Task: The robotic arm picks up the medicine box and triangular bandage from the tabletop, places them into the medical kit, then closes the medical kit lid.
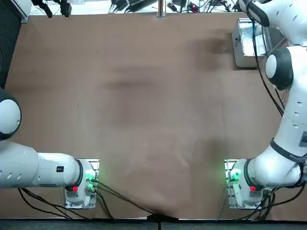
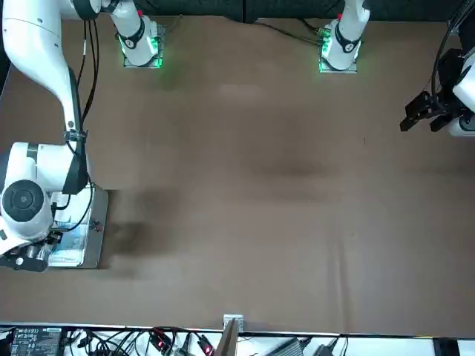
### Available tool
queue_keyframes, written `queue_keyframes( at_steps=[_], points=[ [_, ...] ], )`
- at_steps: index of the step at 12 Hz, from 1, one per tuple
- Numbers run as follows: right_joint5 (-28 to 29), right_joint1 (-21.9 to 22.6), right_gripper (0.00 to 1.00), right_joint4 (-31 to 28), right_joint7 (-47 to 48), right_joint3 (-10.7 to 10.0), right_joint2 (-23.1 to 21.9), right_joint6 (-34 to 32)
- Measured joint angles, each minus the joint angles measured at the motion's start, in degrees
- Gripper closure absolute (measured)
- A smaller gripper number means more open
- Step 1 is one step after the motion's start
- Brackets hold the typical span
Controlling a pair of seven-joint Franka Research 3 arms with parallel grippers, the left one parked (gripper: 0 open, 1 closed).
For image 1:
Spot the aluminium medical kit case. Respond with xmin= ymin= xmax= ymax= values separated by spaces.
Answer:
xmin=231 ymin=18 xmax=287 ymax=70

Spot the black box device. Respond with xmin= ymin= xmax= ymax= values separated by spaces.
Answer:
xmin=59 ymin=0 xmax=72 ymax=17

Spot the small black power adapter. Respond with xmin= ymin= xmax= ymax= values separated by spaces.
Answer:
xmin=111 ymin=0 xmax=128 ymax=12

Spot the blue white face mask packet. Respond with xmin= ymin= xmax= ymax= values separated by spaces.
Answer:
xmin=241 ymin=23 xmax=267 ymax=57

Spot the black bar device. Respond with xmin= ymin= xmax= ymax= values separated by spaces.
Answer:
xmin=32 ymin=0 xmax=53 ymax=19

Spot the black left base cable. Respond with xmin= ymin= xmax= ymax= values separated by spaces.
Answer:
xmin=18 ymin=181 xmax=178 ymax=220

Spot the black base cable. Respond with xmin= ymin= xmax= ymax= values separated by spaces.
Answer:
xmin=18 ymin=181 xmax=178 ymax=220
xmin=218 ymin=186 xmax=307 ymax=220

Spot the aluminium camera post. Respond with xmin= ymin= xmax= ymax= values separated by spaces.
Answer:
xmin=156 ymin=0 xmax=167 ymax=19

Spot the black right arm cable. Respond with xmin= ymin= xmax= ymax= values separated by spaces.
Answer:
xmin=247 ymin=0 xmax=287 ymax=118

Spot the black right base cable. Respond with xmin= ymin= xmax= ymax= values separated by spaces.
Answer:
xmin=218 ymin=186 xmax=307 ymax=220

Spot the aluminium corner frame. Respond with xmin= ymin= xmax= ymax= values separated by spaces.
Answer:
xmin=13 ymin=0 xmax=32 ymax=24

